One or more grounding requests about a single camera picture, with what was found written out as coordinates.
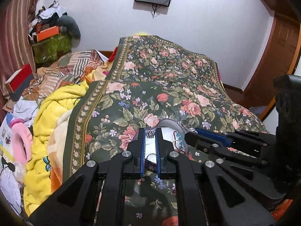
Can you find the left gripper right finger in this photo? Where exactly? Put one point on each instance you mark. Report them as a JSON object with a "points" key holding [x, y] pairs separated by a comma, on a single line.
{"points": [[205, 194]]}

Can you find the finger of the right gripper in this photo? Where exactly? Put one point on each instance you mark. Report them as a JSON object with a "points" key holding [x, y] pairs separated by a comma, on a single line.
{"points": [[219, 137], [204, 143]]}

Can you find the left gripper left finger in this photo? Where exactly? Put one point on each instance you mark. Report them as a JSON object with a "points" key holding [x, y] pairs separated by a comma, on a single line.
{"points": [[95, 194]]}

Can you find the small silver charm earring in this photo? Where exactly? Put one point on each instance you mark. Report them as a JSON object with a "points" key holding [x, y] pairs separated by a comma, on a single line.
{"points": [[150, 133]]}

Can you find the purple heart-shaped tin box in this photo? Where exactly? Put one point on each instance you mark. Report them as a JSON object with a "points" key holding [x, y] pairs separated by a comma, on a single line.
{"points": [[172, 132]]}

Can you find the yellow fleece blanket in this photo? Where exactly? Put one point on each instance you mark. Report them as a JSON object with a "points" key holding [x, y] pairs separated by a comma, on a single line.
{"points": [[44, 172]]}

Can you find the floral dark green bedspread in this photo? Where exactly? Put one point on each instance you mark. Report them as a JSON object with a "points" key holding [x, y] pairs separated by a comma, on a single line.
{"points": [[151, 80]]}

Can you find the wooden door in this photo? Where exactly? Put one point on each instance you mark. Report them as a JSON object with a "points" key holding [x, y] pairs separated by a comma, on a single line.
{"points": [[279, 58]]}

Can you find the striped patchwork quilt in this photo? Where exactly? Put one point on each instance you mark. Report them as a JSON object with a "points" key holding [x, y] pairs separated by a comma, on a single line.
{"points": [[71, 68]]}

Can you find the red and grey box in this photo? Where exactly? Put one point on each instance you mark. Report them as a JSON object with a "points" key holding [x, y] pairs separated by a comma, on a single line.
{"points": [[19, 81]]}

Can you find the green patterned storage box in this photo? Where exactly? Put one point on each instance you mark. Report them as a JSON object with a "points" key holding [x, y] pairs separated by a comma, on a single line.
{"points": [[52, 48]]}

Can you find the grey neck pillow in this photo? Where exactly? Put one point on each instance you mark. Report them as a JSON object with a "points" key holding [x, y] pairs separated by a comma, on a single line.
{"points": [[70, 24]]}

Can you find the orange shoe box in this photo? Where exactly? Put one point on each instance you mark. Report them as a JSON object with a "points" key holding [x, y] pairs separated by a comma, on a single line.
{"points": [[52, 31]]}

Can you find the white clothes pile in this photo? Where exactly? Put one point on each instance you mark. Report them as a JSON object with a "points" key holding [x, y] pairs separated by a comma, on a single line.
{"points": [[55, 8]]}

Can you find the red striped curtain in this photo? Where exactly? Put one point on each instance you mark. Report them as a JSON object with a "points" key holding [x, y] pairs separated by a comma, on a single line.
{"points": [[15, 48]]}

